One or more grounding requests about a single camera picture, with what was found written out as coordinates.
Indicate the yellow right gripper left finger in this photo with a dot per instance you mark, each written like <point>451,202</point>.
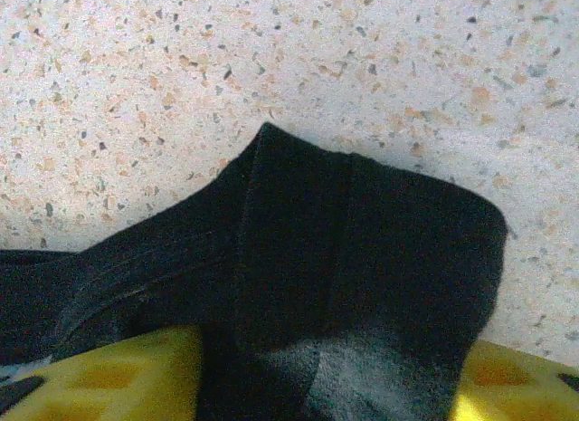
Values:
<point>126,385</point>

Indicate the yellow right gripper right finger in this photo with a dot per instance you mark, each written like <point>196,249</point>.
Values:
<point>515,385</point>

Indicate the black t-shirt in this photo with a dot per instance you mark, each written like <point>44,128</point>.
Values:
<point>339,235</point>

